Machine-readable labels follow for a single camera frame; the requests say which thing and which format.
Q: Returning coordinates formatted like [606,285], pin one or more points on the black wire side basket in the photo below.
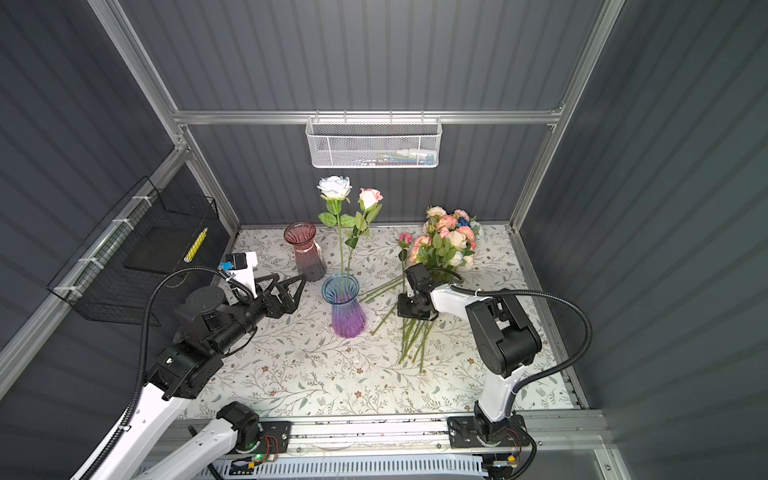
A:
[140,259]

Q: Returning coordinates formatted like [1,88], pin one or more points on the hot pink rose stem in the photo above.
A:
[405,241]

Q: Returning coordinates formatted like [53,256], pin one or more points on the light pink rose stem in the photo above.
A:
[369,207]

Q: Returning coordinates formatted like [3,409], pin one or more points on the red glass vase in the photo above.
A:
[307,253]

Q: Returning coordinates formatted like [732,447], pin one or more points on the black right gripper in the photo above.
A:
[403,309]

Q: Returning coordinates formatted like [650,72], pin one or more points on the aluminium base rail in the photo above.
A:
[434,433]

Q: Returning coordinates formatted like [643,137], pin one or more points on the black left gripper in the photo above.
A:
[277,310]

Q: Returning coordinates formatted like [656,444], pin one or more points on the yellow tool in basket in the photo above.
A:
[195,246]

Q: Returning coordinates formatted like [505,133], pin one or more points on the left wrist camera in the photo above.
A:
[240,266]

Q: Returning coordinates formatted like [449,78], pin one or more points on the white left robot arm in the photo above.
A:
[212,331]

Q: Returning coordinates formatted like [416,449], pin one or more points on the blue purple glass vase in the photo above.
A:
[340,291]

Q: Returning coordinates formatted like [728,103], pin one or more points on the floral patterned table mat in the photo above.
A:
[298,366]

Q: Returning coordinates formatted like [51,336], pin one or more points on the white rose stem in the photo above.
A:
[335,191]

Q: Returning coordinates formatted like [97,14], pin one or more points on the white wire wall basket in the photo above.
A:
[369,145]

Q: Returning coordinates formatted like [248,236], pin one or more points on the pile of artificial flowers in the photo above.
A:
[447,244]

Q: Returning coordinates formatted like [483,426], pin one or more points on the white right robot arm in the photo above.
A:
[505,339]

